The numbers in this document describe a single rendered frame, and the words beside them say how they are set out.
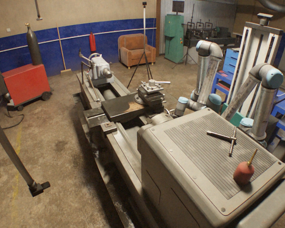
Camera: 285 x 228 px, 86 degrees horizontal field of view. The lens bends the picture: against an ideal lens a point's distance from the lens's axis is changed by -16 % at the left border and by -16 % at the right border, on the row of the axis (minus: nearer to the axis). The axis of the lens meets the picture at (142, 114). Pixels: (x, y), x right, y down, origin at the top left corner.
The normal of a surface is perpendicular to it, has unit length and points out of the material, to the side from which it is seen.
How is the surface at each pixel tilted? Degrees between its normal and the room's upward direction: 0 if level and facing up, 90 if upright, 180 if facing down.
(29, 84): 90
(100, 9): 90
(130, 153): 0
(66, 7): 90
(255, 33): 90
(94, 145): 0
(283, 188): 0
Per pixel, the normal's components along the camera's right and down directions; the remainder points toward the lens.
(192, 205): -0.89, 0.26
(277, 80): -0.03, 0.47
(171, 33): 0.46, 0.51
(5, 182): 0.00, -0.82
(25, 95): 0.74, 0.39
